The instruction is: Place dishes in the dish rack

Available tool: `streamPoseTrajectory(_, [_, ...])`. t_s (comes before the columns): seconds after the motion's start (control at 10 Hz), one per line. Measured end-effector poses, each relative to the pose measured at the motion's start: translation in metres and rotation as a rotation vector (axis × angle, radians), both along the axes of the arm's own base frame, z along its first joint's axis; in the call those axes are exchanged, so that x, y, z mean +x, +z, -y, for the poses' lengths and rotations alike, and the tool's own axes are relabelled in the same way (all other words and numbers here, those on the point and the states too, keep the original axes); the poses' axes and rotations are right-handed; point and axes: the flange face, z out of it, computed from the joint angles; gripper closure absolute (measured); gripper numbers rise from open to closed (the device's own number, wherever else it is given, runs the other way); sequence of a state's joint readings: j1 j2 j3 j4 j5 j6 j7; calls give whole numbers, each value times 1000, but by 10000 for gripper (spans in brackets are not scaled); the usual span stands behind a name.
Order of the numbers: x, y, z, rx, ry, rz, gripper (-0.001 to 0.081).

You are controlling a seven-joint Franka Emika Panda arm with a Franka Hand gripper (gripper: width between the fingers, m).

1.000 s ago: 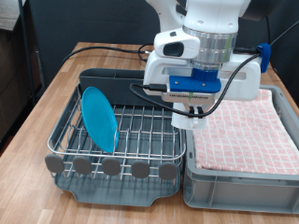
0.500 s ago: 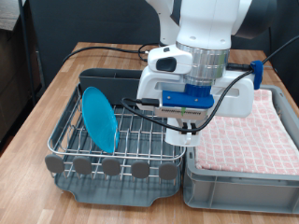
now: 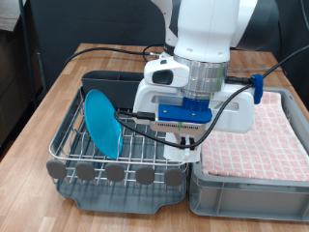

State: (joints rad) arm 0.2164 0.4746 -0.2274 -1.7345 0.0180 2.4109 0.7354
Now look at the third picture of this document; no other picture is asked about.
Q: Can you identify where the blue plate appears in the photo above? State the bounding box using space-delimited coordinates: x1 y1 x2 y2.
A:
83 89 125 160

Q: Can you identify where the grey dish drying rack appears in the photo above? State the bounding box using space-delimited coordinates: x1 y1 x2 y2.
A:
55 86 191 216

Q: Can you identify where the pink checked cloth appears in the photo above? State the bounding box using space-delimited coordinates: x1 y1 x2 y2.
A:
200 91 309 182

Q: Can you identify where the grey plastic crate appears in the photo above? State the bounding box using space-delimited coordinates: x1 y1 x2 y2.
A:
187 86 309 222

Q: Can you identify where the dark grey cutlery holder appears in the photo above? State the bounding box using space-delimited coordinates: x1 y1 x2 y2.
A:
80 70 145 109

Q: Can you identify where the black backdrop curtain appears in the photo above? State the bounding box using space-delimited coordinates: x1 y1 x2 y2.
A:
28 0 309 107

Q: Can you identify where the black metal pole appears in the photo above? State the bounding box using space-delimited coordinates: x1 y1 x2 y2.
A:
17 0 39 109

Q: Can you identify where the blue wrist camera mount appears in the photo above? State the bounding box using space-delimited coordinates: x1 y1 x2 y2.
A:
150 96 213 133

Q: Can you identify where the thin black camera cable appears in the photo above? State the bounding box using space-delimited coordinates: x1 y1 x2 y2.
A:
113 43 309 150

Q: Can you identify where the metal wire dish rack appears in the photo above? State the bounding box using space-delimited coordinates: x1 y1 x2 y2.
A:
45 86 193 189

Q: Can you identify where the blue cable clip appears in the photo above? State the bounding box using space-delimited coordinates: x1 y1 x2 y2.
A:
250 72 265 105

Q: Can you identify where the looped black table cable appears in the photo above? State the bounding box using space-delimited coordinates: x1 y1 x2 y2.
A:
142 43 166 65

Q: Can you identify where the long black table cable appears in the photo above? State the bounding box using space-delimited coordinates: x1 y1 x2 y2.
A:
63 46 153 67

